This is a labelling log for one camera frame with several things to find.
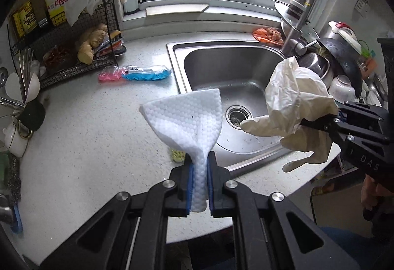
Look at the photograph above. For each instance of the stainless steel sink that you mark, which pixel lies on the stainless steel sink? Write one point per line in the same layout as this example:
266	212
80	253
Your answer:
231	73

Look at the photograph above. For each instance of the yellow bristle scrub brush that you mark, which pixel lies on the yellow bristle scrub brush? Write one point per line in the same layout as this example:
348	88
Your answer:
177	156

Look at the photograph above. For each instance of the person's leg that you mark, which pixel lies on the person's leg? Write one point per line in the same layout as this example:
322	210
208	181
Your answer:
354	251

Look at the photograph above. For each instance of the ginger root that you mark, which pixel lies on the ginger root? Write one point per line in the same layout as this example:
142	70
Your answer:
89	45

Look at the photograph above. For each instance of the bag of dried chillies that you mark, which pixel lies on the bag of dried chillies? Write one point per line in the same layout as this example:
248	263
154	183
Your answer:
60	59

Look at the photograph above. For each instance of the pink plastic package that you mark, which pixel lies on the pink plastic package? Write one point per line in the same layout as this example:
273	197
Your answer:
109	74

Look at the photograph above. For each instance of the glass pot lid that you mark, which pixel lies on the glass pot lid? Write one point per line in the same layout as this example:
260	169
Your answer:
284	19

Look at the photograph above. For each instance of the small metal cup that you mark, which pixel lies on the small metal cup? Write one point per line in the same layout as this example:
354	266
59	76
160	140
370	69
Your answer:
6	210

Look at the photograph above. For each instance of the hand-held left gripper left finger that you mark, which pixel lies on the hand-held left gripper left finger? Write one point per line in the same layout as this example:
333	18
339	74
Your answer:
188	190

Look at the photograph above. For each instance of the orange cloth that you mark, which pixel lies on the orange cloth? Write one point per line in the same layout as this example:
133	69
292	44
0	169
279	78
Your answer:
369	68

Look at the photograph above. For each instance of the white dish cloth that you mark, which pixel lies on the white dish cloth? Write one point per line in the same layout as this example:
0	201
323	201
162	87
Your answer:
187	122

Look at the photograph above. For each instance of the wall utensil holder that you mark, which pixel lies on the wall utensil holder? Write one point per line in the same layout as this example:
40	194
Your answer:
361	5

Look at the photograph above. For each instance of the blue plastic packet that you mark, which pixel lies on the blue plastic packet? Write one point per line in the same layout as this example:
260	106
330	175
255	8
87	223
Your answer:
147	73

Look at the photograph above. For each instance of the metal chopsticks bundle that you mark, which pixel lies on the metal chopsticks bundle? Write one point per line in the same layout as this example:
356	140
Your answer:
26	64

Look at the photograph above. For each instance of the orange dish rag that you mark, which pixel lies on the orange dish rag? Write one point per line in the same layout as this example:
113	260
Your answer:
267	35

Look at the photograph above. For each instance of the dark label sauce bottle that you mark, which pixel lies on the dark label sauce bottle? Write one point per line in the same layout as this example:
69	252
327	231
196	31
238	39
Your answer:
26	20

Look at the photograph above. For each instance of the person's right hand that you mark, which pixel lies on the person's right hand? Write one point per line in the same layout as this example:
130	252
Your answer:
371	194

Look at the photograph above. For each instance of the clear oil bottle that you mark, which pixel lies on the clear oil bottle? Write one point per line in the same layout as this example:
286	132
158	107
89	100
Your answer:
40	5

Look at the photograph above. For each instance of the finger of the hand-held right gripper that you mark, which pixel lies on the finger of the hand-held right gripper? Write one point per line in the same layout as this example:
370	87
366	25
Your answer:
323	124
363	113

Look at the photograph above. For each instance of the stainless steel pot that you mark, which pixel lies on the stainless steel pot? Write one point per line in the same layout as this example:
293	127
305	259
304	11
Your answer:
317	67

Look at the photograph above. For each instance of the black wok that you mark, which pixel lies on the black wok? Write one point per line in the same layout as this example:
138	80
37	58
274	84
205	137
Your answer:
344	60

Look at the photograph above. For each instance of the small white teapot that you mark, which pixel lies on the small white teapot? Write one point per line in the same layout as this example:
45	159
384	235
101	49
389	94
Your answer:
15	140

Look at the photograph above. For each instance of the steel gooseneck faucet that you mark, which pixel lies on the steel gooseneck faucet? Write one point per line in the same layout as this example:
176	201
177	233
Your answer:
297	27

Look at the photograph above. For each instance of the cream rubber gloves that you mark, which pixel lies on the cream rubber gloves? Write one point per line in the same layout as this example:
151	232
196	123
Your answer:
292	94

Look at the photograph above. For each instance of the white and blue bowl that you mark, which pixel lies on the white and blue bowl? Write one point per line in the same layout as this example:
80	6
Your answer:
341	88

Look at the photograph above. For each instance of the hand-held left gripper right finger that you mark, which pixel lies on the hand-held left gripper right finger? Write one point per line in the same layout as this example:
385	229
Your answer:
211	190

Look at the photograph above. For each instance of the steel wool scourer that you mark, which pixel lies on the steel wool scourer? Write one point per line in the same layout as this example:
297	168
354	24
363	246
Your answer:
10	180

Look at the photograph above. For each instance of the white kettle with red lid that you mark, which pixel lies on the white kettle with red lid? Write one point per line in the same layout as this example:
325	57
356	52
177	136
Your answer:
341	33

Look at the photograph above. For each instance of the white hanging plastic bag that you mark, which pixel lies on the white hanging plastic bag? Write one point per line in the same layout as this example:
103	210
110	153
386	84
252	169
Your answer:
81	2

